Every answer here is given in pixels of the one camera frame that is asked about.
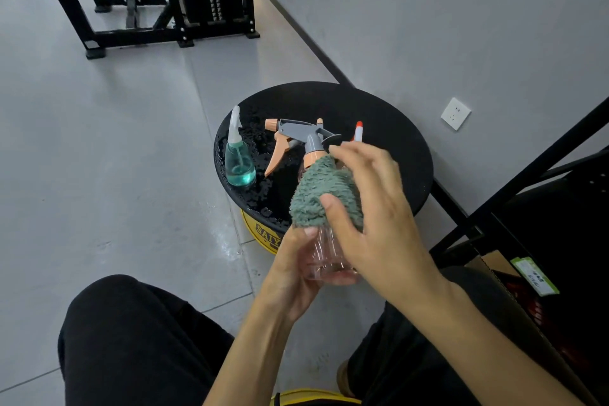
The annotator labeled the person's left hand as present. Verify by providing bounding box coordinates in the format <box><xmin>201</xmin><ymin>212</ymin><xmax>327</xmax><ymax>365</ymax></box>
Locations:
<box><xmin>256</xmin><ymin>225</ymin><xmax>361</xmax><ymax>325</ymax></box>

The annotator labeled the person's right hand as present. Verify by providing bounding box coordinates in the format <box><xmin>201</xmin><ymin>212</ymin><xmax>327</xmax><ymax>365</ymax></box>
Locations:
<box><xmin>318</xmin><ymin>141</ymin><xmax>453</xmax><ymax>312</ymax></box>

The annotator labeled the green cleaning cloth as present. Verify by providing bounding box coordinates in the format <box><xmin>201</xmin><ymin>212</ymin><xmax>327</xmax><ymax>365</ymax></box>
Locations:
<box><xmin>289</xmin><ymin>154</ymin><xmax>365</xmax><ymax>232</ymax></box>

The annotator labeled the green spray bottle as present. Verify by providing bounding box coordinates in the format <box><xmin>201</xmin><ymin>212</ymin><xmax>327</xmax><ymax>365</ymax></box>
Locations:
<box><xmin>224</xmin><ymin>105</ymin><xmax>257</xmax><ymax>188</ymax></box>

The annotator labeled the black metal rack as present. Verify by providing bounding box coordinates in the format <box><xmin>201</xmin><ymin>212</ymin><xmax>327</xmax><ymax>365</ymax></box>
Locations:
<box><xmin>430</xmin><ymin>96</ymin><xmax>609</xmax><ymax>406</ymax></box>

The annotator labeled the person's light shoe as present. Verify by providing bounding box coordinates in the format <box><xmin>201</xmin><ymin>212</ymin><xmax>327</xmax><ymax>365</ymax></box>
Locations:
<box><xmin>336</xmin><ymin>360</ymin><xmax>357</xmax><ymax>398</ymax></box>

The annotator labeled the yellow barrel base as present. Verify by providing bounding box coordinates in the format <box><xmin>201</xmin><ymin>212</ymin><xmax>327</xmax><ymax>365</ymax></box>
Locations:
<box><xmin>241</xmin><ymin>209</ymin><xmax>285</xmax><ymax>256</ymax></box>

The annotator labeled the round black table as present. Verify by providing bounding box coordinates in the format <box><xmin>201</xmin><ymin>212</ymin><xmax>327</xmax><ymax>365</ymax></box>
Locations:
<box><xmin>213</xmin><ymin>81</ymin><xmax>435</xmax><ymax>234</ymax></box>

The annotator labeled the brown cardboard box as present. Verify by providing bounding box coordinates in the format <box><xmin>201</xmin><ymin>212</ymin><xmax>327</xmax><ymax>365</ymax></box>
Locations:
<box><xmin>464</xmin><ymin>250</ymin><xmax>600</xmax><ymax>406</ymax></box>

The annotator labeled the yellow round stool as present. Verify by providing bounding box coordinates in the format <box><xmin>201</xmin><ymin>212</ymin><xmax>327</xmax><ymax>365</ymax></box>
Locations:
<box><xmin>271</xmin><ymin>388</ymin><xmax>362</xmax><ymax>406</ymax></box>

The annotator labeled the green white label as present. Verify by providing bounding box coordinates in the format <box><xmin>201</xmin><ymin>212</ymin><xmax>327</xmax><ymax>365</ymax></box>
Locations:
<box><xmin>509</xmin><ymin>256</ymin><xmax>561</xmax><ymax>298</ymax></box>

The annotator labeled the white wall socket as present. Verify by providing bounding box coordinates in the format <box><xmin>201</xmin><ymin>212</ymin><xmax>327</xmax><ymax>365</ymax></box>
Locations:
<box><xmin>440</xmin><ymin>96</ymin><xmax>473</xmax><ymax>131</ymax></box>

